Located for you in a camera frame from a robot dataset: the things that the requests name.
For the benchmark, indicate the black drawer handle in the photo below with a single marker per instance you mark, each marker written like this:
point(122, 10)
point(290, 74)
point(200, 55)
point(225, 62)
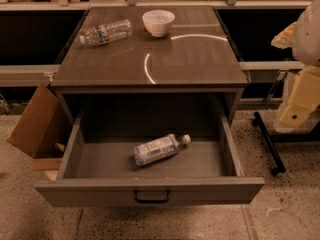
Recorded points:
point(152, 197)

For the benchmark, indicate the brown cardboard box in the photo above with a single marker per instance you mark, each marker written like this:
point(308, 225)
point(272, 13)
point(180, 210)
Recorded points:
point(42, 126)

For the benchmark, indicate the wooden board pieces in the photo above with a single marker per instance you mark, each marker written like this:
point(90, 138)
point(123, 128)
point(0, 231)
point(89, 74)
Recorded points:
point(50, 166)

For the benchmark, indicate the white bowl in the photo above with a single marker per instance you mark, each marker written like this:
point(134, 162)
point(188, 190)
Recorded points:
point(158, 22)

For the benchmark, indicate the clear plastic water bottle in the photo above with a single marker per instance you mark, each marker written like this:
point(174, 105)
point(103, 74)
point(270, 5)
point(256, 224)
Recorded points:
point(106, 33)

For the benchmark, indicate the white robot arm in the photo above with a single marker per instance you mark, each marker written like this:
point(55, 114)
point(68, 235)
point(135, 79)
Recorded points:
point(303, 36)

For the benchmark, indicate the black rolling stand base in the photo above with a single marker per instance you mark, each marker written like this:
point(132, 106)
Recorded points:
point(271, 139)

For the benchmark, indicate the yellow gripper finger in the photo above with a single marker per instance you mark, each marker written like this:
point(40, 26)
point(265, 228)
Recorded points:
point(285, 38)
point(303, 99)

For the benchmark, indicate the open grey top drawer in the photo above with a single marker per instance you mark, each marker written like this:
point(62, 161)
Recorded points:
point(96, 171)

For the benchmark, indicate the grey cabinet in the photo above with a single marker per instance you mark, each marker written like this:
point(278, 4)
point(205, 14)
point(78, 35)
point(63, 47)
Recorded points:
point(195, 56)

